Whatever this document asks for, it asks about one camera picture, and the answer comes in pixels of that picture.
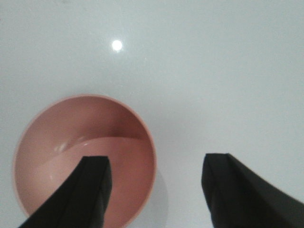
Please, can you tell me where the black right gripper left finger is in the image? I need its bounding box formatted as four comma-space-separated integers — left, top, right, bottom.
21, 156, 112, 228

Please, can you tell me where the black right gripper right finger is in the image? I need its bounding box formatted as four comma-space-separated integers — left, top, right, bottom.
201, 153, 304, 228

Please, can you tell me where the pink bowl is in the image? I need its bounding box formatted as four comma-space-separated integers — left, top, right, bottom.
13, 95, 156, 228

